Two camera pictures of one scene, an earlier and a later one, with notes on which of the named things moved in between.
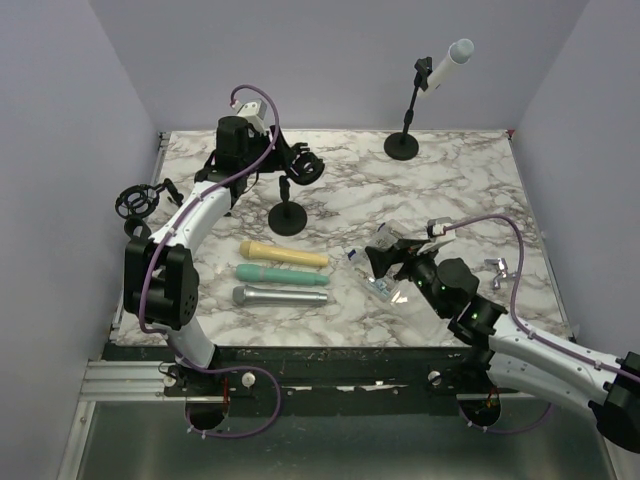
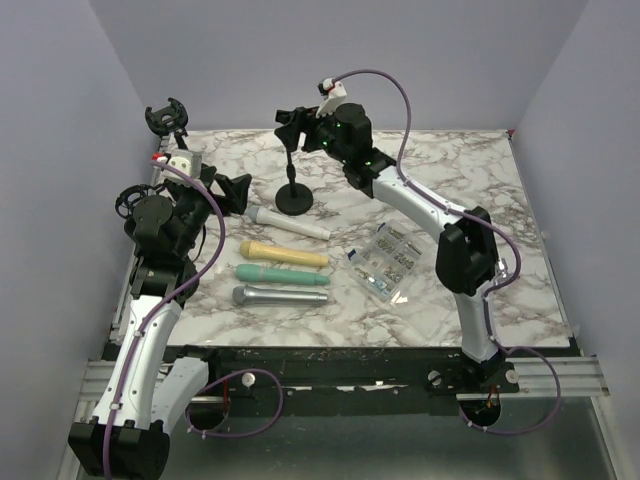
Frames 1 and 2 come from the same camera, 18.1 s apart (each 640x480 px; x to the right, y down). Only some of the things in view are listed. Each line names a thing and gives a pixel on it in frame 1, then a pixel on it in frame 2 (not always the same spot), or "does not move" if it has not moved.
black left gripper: x=280 y=160 → x=235 y=191
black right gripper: x=382 y=260 → x=309 y=124
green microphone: x=259 y=273 does not move
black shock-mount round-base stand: x=305 y=168 → x=168 y=120
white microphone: x=459 y=52 → x=260 y=215
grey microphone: x=245 y=295 does not move
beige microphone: x=254 y=250 does not move
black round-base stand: x=403 y=145 → x=294 y=198
